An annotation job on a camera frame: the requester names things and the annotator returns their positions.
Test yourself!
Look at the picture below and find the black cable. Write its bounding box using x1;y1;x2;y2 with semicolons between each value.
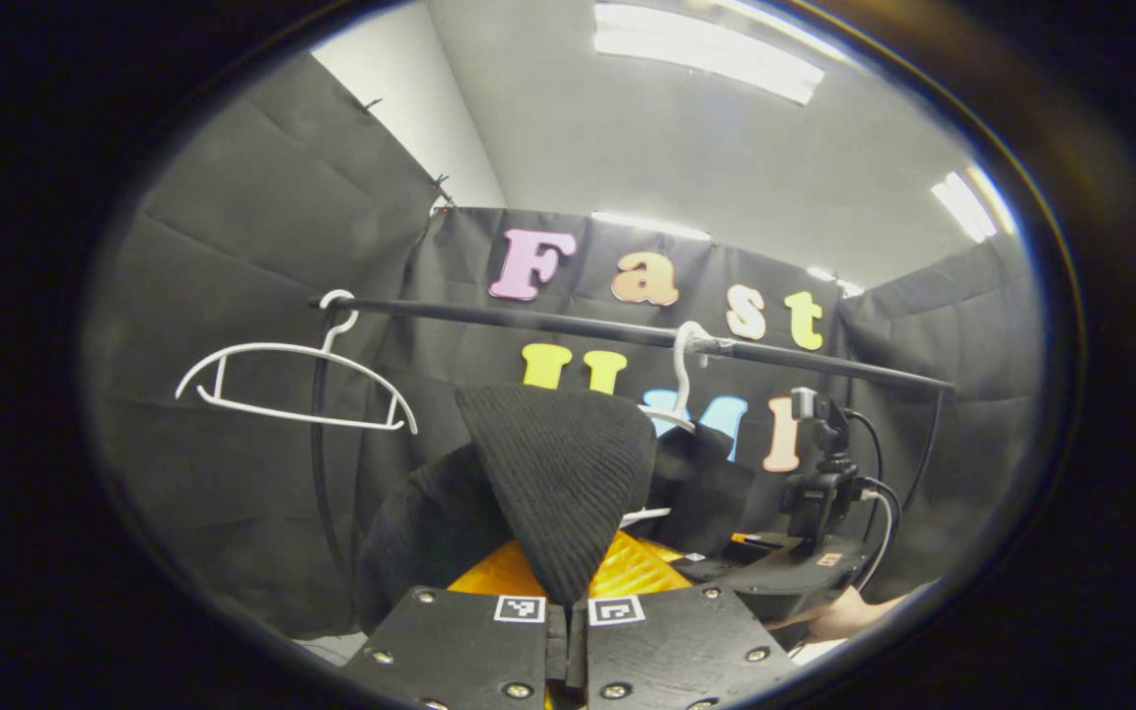
844;408;887;484

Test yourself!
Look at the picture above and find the small ceiling light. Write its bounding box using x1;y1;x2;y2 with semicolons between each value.
931;166;1018;243

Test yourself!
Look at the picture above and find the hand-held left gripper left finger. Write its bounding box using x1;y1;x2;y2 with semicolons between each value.
339;537;569;710

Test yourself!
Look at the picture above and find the black clothes rack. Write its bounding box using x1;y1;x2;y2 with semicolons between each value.
308;296;957;593

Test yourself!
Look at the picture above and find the white clothes hanger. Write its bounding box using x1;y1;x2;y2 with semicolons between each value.
617;320;727;527
174;288;421;437

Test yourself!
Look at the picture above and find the black knit garment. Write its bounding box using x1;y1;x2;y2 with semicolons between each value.
353;383;660;637

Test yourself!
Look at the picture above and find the white cable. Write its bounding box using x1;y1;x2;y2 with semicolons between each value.
859;488;898;593

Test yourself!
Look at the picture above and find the large ceiling light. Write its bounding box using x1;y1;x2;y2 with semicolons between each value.
593;0;825;107

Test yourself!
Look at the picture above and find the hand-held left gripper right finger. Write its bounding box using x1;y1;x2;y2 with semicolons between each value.
568;530;806;710

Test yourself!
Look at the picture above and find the black backdrop cloth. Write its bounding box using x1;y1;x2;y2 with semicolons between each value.
85;49;1047;642

